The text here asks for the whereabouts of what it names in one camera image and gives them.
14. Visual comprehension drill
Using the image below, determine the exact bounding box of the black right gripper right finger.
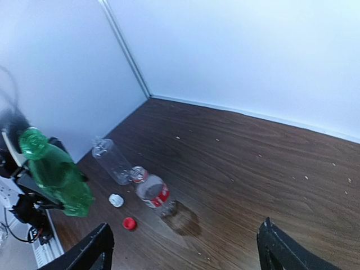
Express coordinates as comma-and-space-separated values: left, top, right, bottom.
256, 217, 338, 269

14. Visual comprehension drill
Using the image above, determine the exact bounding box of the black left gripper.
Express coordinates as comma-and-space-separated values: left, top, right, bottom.
11, 168, 62, 228

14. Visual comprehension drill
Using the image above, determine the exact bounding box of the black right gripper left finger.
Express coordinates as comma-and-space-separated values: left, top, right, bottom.
41, 223, 115, 270

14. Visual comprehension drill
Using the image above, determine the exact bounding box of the green plastic bottle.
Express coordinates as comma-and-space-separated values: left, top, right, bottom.
23, 138, 94, 218

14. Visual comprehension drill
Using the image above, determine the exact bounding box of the red bottle cap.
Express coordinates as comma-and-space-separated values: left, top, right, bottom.
123, 217, 137, 231

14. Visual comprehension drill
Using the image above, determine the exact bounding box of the white flip bottle cap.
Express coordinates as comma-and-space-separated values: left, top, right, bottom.
109, 193, 124, 208

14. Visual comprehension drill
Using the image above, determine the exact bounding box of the clear plastic bottle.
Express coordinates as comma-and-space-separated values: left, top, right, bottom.
92, 137, 132, 186

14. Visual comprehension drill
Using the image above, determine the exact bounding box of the red label water bottle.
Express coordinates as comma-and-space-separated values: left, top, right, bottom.
130, 166, 177, 217

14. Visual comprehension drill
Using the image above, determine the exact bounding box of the green bottle cap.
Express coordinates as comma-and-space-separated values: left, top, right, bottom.
19, 127, 48, 155

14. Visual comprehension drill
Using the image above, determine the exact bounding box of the front aluminium rail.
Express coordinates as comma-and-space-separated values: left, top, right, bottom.
31, 210, 65, 268

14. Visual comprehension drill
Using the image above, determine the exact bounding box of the left aluminium frame post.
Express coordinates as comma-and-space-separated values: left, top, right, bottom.
98, 0, 152, 99

